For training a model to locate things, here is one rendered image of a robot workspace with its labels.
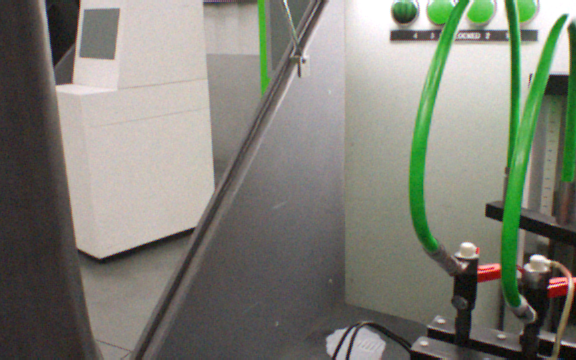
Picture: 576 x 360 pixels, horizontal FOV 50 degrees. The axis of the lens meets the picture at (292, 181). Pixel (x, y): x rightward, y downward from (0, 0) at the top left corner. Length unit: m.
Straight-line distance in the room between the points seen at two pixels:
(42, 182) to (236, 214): 0.69
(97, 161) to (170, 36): 0.83
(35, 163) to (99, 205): 3.35
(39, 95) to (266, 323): 0.83
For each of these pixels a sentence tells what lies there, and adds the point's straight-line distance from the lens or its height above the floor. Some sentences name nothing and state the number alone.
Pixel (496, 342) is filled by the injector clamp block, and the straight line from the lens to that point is 0.83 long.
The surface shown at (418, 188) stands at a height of 1.23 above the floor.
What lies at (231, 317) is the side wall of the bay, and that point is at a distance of 0.90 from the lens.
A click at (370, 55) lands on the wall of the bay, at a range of 1.07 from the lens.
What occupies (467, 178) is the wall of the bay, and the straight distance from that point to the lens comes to 1.05.
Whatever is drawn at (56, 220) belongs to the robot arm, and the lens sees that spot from 0.19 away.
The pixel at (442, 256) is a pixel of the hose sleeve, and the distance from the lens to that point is 0.65.
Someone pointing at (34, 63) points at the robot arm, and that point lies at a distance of 0.18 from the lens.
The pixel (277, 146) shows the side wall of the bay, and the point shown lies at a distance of 0.93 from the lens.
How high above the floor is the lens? 1.39
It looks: 16 degrees down
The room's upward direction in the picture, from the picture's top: 1 degrees counter-clockwise
